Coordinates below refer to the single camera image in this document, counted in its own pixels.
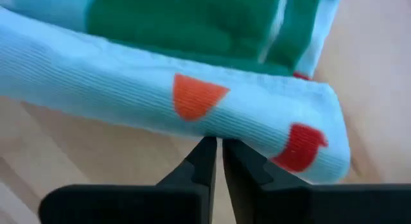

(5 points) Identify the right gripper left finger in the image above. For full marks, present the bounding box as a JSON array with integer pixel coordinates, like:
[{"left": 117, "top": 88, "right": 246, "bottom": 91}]
[{"left": 37, "top": 136, "right": 218, "bottom": 224}]

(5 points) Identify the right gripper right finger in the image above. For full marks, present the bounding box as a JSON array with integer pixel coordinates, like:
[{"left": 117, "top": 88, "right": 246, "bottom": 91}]
[{"left": 221, "top": 139, "right": 411, "bottom": 224}]

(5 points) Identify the dinosaur print towel green border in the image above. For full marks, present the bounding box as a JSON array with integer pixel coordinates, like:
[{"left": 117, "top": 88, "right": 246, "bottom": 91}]
[{"left": 0, "top": 0, "right": 351, "bottom": 185}]

